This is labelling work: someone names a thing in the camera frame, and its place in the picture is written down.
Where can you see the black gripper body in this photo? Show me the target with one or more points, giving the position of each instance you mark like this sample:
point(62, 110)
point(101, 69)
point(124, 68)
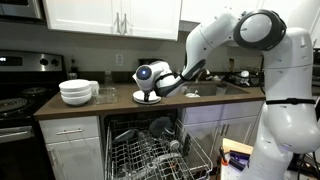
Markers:
point(146, 93)

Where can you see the white dinner plate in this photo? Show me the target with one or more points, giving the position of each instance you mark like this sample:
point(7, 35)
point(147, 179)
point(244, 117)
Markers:
point(138, 96)
point(150, 102)

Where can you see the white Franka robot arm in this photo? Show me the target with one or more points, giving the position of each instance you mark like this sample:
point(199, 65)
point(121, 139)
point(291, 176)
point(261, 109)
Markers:
point(286, 126)

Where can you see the dishwasher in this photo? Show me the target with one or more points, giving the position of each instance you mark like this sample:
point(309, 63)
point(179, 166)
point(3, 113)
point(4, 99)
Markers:
point(133, 116)

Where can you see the dark bowl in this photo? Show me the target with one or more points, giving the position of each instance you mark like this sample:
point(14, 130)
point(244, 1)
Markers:
point(160, 126)

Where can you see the clear glass carafe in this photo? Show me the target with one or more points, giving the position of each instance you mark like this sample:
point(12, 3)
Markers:
point(108, 81)

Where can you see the glass cup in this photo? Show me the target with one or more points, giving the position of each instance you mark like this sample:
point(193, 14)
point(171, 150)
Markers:
point(106, 96)

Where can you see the white item in sink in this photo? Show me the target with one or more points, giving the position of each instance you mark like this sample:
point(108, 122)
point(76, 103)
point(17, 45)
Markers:
point(192, 95)

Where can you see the white coffee mug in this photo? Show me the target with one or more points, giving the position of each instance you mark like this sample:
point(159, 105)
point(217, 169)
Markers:
point(95, 87)

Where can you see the small white dish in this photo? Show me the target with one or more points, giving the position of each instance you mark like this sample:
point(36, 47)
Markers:
point(174, 144)

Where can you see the metal sink faucet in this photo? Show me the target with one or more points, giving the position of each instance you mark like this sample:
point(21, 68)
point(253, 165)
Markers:
point(201, 74)

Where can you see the kitchen sink basin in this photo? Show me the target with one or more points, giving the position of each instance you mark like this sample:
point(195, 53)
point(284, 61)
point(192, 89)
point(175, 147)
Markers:
point(206, 89)

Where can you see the white under-sink cabinet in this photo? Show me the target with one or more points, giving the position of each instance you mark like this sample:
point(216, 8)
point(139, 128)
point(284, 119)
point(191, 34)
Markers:
point(216, 126)

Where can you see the small glass jar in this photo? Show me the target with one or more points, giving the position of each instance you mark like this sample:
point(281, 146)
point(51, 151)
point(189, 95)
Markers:
point(72, 76)

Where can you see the dark slim bottle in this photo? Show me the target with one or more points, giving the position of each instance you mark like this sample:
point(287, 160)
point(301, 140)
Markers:
point(74, 66)

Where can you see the white lower cabinet with drawer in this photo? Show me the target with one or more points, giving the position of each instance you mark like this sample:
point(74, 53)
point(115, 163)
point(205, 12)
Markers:
point(71, 150)

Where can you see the black orange clamp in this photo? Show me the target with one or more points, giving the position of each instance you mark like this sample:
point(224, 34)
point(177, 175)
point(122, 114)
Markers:
point(223, 156)

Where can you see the white upper cabinet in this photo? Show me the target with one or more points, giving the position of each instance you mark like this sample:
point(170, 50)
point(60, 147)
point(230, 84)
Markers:
point(83, 16)

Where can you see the black dish drying rack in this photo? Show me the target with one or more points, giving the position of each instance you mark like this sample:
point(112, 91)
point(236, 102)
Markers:
point(246, 80)

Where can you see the wooden board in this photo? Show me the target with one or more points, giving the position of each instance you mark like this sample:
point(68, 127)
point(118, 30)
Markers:
point(236, 146)

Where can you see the stainless steel microwave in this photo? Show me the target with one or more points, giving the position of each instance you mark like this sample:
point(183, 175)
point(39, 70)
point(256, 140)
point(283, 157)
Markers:
point(20, 8)

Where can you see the white wall outlet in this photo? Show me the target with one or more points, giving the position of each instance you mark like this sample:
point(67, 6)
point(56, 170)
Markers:
point(119, 59)

